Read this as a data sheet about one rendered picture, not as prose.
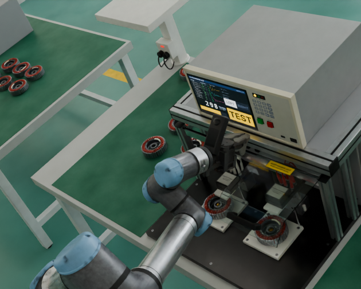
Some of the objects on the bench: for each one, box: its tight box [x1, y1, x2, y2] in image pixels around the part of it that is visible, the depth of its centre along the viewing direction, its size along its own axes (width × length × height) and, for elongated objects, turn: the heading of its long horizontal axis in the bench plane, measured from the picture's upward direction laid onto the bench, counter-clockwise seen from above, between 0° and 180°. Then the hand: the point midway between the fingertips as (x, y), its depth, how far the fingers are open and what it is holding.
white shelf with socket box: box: [95, 0, 190, 70], centre depth 282 cm, size 35×37×46 cm
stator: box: [141, 136, 167, 158], centre depth 259 cm, size 11×11×4 cm
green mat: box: [52, 63, 201, 237], centre depth 265 cm, size 94×61×1 cm, turn 156°
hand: (246, 134), depth 182 cm, fingers closed
